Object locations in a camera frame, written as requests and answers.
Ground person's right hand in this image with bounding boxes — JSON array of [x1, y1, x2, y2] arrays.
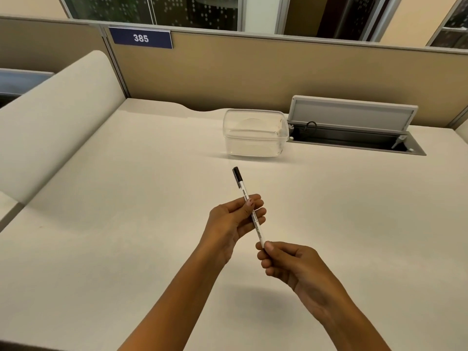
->
[[255, 241, 346, 315]]

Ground cream side divider panel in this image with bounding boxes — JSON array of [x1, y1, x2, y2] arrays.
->
[[0, 50, 127, 205]]

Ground dotted glass window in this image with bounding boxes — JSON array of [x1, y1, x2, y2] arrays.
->
[[58, 0, 245, 32]]

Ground person's left hand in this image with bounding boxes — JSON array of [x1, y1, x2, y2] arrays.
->
[[198, 194, 267, 267]]

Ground clear plastic container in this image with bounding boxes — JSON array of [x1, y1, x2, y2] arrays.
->
[[223, 109, 290, 158]]

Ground person's left forearm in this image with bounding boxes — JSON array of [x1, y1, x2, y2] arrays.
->
[[118, 249, 228, 351]]

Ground beige desk partition panel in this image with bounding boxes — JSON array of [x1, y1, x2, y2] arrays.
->
[[0, 16, 468, 128]]

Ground grey desk cable hatch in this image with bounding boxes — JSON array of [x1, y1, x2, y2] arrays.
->
[[286, 95, 427, 156]]

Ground person's right forearm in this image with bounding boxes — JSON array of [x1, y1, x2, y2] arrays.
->
[[300, 289, 392, 351]]

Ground blue number sign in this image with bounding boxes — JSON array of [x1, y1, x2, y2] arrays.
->
[[108, 26, 173, 49]]

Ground white pen with black cap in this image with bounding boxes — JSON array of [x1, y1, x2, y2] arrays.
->
[[232, 166, 268, 250]]

